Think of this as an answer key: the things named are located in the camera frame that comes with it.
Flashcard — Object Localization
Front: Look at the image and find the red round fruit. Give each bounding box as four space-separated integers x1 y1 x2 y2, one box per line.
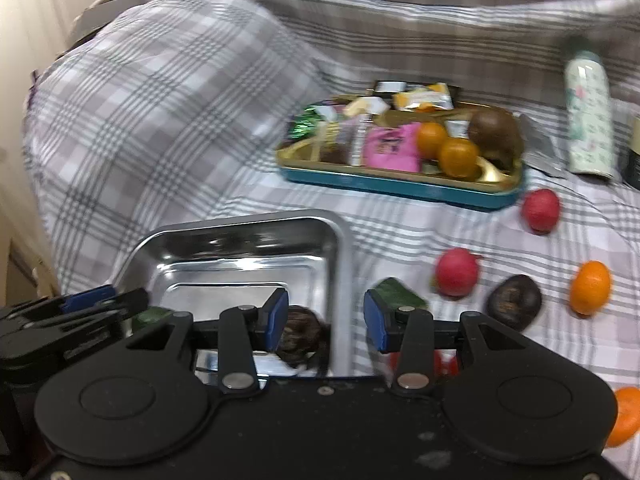
434 248 483 297
521 188 561 235

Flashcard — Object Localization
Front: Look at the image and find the teal and gold tin box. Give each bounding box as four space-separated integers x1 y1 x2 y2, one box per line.
276 101 526 212

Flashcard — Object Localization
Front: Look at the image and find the orange mandarin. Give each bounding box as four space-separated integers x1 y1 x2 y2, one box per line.
605 386 640 448
439 138 481 178
416 122 448 158

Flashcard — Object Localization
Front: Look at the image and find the green cucumber piece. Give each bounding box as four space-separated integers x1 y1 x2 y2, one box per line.
372 277 430 313

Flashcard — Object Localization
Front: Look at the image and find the clear wrapped snack bar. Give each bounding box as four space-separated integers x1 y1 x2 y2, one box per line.
347 122 371 166

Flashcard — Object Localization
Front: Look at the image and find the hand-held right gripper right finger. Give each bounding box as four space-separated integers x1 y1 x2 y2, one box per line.
362 288 537 396

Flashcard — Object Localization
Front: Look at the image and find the large brown round fruit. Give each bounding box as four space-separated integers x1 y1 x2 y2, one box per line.
467 108 525 171

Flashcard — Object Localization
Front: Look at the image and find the dark brown passion fruit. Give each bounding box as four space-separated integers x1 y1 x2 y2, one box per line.
486 274 542 332

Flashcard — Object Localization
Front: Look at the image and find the white candy wrapper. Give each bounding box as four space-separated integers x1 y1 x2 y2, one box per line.
345 96 391 117

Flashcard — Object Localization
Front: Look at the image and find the clear packet of dates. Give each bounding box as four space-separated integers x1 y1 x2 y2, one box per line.
320 120 351 163

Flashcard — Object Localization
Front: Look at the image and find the oval orange kumquat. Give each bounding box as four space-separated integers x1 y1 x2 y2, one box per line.
570 260 612 317

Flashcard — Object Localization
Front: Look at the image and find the dark hairy brown fruit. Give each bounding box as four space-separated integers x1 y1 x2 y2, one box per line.
277 305 333 378

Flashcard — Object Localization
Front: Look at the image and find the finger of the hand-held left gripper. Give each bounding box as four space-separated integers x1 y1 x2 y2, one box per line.
15 287 151 338
0 284 119 322

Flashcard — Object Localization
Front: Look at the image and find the clear plastic wrapper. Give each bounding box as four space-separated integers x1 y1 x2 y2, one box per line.
520 115 568 178

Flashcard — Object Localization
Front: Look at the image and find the black snack packet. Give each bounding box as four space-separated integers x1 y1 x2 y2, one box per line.
374 80 462 111

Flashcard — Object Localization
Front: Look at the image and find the pink snack packet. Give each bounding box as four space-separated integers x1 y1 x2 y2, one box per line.
362 122 421 171

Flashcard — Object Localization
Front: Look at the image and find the plaid bedsheet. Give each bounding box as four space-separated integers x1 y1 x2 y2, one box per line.
165 0 640 461

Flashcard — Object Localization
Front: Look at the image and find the plaid pillow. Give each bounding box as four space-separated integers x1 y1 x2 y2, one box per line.
22 0 351 291

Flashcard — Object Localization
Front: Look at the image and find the dark jar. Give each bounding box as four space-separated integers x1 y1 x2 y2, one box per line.
622 115 640 188

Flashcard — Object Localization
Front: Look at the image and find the green foil candy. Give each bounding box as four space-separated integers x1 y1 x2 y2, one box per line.
290 105 326 141

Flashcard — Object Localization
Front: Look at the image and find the stainless steel tray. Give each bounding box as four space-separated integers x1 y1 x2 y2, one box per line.
112 209 353 378

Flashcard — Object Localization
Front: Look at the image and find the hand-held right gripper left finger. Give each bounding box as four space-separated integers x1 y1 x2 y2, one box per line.
126 287 291 394

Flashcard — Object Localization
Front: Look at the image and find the mint green printed bottle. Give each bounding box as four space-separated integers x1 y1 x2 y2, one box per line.
562 35 621 181

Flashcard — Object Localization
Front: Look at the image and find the red cherry tomato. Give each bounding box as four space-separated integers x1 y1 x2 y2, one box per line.
390 350 458 378

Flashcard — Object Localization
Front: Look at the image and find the yellow pastry packet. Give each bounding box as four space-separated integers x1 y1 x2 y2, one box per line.
392 84 455 111

